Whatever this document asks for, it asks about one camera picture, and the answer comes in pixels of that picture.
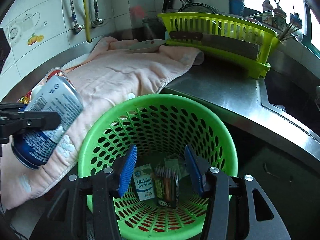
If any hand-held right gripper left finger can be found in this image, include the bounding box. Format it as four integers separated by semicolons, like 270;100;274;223
30;144;138;240

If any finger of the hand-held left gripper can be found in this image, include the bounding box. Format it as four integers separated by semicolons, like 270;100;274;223
0;102;33;117
11;110;61;136

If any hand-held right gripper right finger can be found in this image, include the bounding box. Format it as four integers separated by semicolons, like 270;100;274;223
184;144;292;240

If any yellow snack wrapper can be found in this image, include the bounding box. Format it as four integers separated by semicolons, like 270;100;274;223
17;90;34;105

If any white blue milk carton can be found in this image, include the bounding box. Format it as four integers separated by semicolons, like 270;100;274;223
132;164;157;202

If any blue white drink can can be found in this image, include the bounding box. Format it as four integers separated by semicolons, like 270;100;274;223
11;75;84;170

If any black cardboard box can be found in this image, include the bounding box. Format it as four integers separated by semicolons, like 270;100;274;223
152;164;180;209

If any large red tube can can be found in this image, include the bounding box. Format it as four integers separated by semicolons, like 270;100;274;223
46;67;75;88

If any green plastic wastebasket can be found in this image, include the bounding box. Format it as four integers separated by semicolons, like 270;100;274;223
77;94;238;240

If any dark base cabinet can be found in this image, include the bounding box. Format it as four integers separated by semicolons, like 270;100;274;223
225;122;320;240

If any pink towel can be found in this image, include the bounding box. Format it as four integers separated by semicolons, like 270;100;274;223
0;36;205;210

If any metal angle valve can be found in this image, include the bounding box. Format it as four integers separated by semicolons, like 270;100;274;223
90;17;105;28
71;14;84;35

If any green plastic dish rack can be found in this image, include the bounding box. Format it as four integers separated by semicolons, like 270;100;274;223
157;12;282;79

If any shallow ceramic plate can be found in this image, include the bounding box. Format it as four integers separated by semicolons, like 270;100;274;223
129;39;167;53

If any stainless steel sink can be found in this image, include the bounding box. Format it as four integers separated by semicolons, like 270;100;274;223
260;70;320;140

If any dark utensil holder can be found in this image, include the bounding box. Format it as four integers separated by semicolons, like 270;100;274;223
142;17;166;40

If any pink spatula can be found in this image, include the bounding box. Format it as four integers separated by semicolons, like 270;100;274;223
131;5;147;20

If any patterned ceramic plate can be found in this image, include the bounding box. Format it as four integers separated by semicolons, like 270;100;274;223
178;2;222;15

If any bundle of chopsticks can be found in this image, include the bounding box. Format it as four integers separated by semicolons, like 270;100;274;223
278;21;300;42

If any metal ladle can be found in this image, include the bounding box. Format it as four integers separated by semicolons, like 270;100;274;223
242;10;273;20

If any brown sprouting plant jar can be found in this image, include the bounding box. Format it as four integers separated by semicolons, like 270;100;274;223
262;0;274;24
272;0;287;29

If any blue sprouting plant jar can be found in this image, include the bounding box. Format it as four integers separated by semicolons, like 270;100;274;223
290;4;304;42

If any cabinet door handle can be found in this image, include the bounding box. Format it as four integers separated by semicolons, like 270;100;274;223
263;163;293;181

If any metal flexible hose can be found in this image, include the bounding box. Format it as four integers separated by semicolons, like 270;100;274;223
91;0;99;22
66;0;77;28

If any yellow gas hose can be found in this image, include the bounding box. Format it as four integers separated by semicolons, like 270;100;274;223
84;0;92;43

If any wooden handled cleaver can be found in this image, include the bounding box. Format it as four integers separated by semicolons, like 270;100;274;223
169;31;260;61

